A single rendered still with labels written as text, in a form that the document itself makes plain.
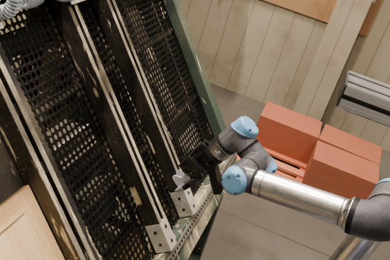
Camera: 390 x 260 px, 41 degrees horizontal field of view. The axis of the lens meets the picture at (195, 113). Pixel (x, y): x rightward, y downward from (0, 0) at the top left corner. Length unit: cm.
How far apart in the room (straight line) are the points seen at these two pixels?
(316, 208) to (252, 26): 439
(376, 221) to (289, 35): 437
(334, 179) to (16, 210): 313
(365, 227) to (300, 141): 331
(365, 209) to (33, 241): 91
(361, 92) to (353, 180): 337
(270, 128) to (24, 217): 331
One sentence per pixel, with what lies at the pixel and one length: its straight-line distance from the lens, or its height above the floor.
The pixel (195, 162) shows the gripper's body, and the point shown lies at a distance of 166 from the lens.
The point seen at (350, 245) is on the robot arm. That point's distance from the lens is 158.
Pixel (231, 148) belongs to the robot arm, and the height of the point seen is 155.
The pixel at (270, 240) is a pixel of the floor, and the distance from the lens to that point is 393.
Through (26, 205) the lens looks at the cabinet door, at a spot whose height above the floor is 130.
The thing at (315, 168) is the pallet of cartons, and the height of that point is 34.
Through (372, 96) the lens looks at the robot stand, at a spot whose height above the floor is 202.
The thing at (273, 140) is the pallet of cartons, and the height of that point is 23.
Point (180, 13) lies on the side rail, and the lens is 275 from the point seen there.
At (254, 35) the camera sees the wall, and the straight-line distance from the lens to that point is 570.
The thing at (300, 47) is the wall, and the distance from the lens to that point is 565.
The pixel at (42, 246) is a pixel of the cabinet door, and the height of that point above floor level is 120.
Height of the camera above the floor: 233
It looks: 27 degrees down
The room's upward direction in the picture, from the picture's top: 17 degrees clockwise
